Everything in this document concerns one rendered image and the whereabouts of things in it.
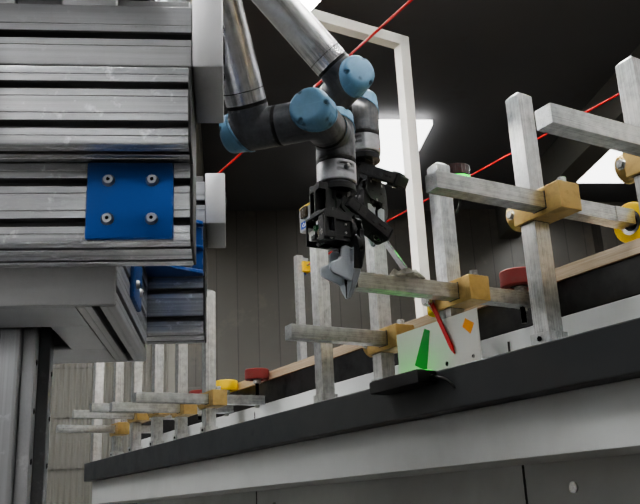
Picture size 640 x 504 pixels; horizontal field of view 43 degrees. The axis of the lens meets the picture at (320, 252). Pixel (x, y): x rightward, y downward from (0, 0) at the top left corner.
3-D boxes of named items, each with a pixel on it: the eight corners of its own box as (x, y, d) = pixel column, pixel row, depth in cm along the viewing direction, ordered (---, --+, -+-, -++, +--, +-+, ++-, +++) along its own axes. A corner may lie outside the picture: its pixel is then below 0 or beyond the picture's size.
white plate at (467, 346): (480, 360, 152) (474, 307, 155) (398, 381, 173) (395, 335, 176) (482, 360, 152) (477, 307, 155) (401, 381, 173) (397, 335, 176)
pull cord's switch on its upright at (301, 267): (307, 459, 420) (299, 252, 453) (299, 460, 427) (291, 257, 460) (321, 459, 423) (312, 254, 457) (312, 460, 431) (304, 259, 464)
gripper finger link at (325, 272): (316, 299, 148) (315, 250, 151) (344, 302, 151) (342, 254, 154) (325, 295, 146) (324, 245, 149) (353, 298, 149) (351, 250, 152)
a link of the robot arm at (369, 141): (386, 139, 185) (365, 127, 179) (387, 158, 184) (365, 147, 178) (359, 148, 190) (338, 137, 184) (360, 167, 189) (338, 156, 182)
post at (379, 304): (384, 404, 178) (370, 197, 193) (375, 406, 181) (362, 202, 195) (397, 405, 180) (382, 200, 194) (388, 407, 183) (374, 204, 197)
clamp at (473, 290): (471, 298, 156) (468, 273, 158) (428, 314, 167) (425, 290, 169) (493, 301, 159) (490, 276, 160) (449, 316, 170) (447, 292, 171)
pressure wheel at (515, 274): (523, 317, 163) (517, 262, 167) (496, 325, 170) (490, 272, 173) (553, 320, 167) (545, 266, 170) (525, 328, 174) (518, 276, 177)
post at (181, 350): (177, 452, 281) (178, 314, 295) (174, 452, 283) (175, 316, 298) (187, 451, 282) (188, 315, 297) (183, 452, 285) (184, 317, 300)
